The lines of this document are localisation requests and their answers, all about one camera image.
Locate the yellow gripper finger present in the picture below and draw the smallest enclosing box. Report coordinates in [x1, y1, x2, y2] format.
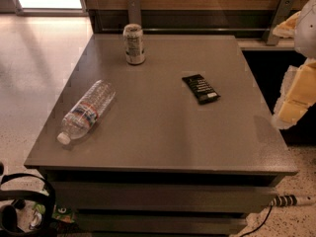
[273, 11, 300, 38]
[272, 58, 316, 129]

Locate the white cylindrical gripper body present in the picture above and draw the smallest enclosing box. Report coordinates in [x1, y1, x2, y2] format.
[294, 0, 316, 58]

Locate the clear plastic water bottle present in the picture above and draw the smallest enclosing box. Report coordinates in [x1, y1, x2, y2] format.
[57, 80, 116, 145]

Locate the grey drawer cabinet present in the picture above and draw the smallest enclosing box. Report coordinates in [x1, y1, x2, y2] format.
[26, 35, 297, 237]

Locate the white soda can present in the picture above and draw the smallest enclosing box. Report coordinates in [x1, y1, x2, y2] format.
[123, 24, 145, 65]

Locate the green chip bag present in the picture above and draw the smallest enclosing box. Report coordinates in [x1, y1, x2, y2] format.
[33, 202, 75, 223]

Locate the right metal wall bracket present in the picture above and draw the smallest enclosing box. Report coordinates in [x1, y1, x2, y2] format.
[262, 0, 295, 45]

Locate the metal wall bracket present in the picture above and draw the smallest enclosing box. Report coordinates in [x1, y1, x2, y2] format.
[262, 0, 295, 45]
[127, 0, 141, 25]

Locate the wooden wall shelf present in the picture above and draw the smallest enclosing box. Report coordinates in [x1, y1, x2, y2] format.
[237, 39, 294, 51]

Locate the black white striped handle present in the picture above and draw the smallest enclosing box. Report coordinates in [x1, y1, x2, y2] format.
[268, 195, 316, 208]

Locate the black cable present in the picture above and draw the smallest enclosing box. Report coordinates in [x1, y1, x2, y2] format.
[237, 204, 275, 237]

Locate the left metal wall bracket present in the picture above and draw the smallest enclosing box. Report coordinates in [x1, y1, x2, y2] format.
[127, 0, 141, 25]

